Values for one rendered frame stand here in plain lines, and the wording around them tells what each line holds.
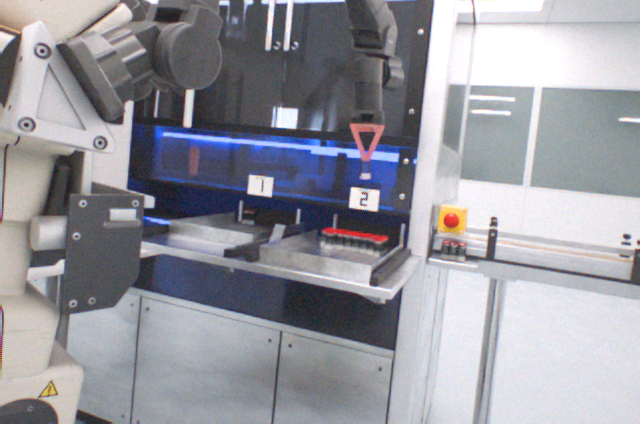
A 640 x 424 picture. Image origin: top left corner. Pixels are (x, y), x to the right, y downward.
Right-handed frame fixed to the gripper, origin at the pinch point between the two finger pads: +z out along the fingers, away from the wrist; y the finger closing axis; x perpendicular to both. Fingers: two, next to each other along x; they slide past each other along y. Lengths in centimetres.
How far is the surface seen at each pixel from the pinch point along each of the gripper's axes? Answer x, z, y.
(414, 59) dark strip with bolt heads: -12.6, -25.9, 37.3
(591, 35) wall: -246, -123, 460
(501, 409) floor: -69, 126, 125
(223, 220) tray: 46, 24, 49
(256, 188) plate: 34, 13, 46
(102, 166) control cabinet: 83, 7, 42
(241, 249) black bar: 28.5, 22.6, 7.6
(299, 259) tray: 13.9, 22.8, 1.7
